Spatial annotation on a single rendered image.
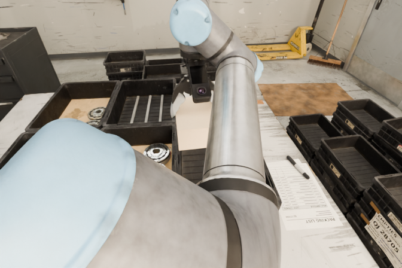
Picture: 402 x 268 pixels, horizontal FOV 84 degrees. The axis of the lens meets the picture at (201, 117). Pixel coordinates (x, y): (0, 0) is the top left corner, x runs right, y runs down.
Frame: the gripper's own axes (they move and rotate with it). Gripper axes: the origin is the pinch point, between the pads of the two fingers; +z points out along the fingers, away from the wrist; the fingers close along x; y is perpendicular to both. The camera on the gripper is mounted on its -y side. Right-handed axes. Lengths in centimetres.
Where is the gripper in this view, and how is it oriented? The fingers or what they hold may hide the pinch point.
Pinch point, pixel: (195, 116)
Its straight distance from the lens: 67.2
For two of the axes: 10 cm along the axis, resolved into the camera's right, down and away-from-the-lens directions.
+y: -1.4, -5.9, 7.9
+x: -9.9, 0.9, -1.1
